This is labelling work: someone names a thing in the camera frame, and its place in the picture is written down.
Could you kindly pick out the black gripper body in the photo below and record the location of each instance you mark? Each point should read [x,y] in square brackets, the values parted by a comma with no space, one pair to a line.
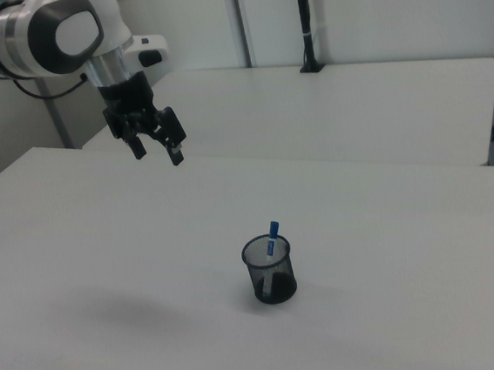
[127,98]

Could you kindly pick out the black mesh pen cup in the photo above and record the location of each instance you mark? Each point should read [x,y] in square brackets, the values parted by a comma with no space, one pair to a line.
[284,287]

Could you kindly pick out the grey wall profile strip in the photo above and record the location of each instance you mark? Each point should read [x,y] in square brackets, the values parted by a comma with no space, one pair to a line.
[58,120]
[240,19]

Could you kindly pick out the blue and white marker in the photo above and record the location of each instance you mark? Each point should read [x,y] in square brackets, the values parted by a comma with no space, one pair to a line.
[273,230]

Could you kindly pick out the white background table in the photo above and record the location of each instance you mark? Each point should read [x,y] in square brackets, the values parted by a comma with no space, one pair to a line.
[332,111]

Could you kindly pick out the black pole with clamp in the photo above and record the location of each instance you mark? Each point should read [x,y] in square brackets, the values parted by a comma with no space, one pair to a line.
[305,17]

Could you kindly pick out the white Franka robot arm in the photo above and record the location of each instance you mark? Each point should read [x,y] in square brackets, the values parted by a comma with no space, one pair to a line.
[70,33]

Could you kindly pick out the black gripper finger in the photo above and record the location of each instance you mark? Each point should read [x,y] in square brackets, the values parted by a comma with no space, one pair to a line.
[170,129]
[136,143]

